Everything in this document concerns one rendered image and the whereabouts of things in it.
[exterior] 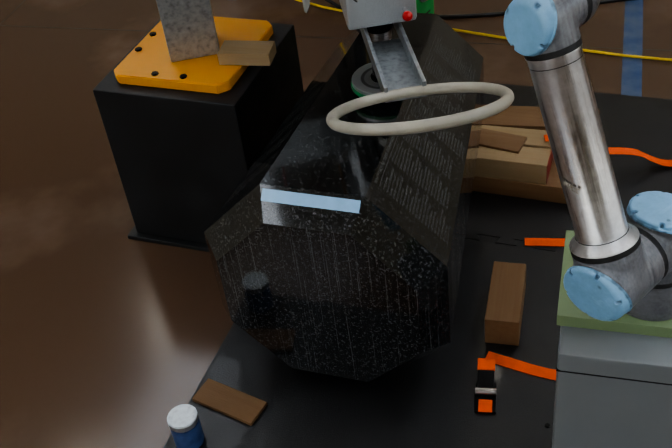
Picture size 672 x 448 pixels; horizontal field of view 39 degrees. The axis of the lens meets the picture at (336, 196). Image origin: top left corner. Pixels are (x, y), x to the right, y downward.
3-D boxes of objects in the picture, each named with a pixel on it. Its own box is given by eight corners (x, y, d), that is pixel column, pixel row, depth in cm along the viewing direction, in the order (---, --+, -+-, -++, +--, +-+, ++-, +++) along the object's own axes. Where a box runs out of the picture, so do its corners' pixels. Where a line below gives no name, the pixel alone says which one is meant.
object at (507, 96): (320, 110, 268) (319, 100, 267) (488, 83, 270) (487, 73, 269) (335, 148, 221) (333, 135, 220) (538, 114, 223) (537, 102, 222)
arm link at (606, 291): (671, 292, 208) (593, -33, 181) (626, 335, 199) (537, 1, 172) (613, 280, 220) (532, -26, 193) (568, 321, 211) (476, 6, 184)
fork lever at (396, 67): (339, 2, 322) (338, -12, 319) (395, -7, 323) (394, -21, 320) (372, 105, 267) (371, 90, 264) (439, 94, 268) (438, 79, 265)
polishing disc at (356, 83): (354, 64, 326) (354, 61, 325) (416, 62, 322) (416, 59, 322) (348, 98, 309) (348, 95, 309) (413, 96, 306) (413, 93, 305)
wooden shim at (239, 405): (192, 401, 327) (191, 398, 326) (209, 380, 334) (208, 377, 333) (251, 426, 316) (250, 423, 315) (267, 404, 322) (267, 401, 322)
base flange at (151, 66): (111, 83, 359) (108, 72, 356) (169, 20, 394) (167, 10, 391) (227, 95, 343) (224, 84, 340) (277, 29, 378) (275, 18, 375)
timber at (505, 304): (518, 346, 331) (519, 322, 323) (484, 342, 334) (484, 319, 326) (525, 286, 353) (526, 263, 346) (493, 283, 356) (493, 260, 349)
